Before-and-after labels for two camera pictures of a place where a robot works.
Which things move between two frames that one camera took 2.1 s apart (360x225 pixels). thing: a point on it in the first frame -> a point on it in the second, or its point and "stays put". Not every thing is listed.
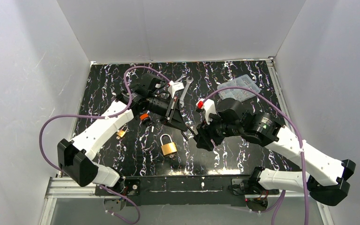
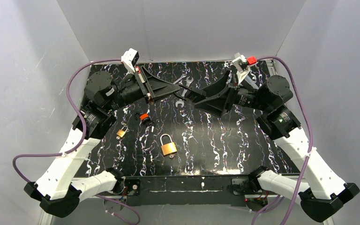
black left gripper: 170,110 -> 145,86
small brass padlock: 121,132 stays put
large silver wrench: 188,81 stays put
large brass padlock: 168,148 stays put
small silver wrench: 182,76 stays put
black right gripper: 207,131 -> 230,94
